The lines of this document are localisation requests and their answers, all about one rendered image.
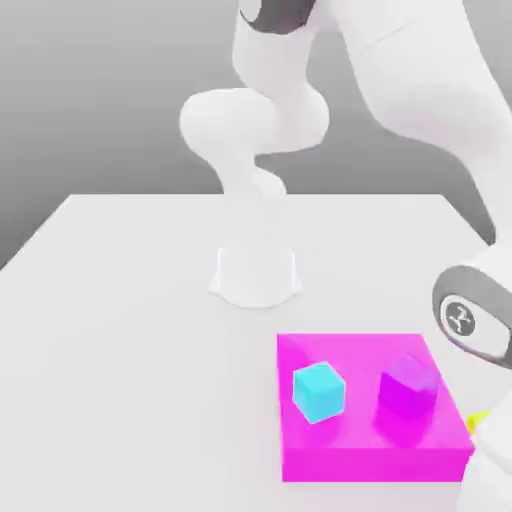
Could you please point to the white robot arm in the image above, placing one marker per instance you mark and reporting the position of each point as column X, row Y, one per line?
column 424, row 80

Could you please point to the small cyan cube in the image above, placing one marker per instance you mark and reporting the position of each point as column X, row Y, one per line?
column 318, row 394

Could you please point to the small purple cube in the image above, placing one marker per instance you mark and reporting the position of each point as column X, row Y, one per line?
column 402, row 404

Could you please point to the small yellow cube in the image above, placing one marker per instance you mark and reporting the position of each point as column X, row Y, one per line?
column 474, row 420

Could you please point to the large magenta box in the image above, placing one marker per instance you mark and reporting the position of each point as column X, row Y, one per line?
column 360, row 460

